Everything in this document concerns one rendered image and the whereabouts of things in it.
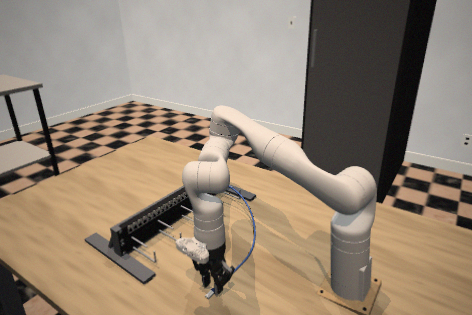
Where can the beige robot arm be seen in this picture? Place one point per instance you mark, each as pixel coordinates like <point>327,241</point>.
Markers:
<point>352,194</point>

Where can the white and dark blue plug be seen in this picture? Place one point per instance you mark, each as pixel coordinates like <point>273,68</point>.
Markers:
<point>210,294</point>

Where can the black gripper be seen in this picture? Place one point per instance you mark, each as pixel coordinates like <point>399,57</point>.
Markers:
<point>216,261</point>

